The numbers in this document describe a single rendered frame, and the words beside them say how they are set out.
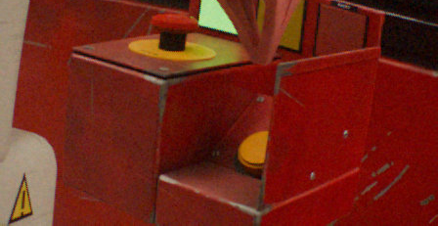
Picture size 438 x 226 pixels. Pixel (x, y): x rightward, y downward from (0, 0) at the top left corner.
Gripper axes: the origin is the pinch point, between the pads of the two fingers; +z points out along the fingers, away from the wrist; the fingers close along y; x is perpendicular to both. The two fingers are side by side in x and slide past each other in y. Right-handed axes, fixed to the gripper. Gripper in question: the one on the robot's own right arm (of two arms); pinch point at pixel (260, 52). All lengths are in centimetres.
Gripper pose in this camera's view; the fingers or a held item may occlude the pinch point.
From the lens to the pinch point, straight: 66.1
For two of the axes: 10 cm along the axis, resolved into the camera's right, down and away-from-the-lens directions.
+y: 5.9, -3.7, 7.1
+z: 0.4, 9.0, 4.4
